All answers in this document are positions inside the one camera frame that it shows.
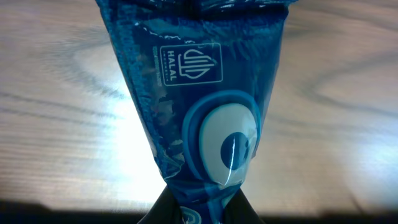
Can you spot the blue Oreo cookie pack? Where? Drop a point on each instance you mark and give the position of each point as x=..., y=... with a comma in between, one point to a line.
x=200, y=74

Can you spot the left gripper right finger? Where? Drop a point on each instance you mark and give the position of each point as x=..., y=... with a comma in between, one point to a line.
x=239, y=211

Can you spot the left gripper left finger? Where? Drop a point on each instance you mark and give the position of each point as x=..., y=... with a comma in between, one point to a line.
x=166, y=210

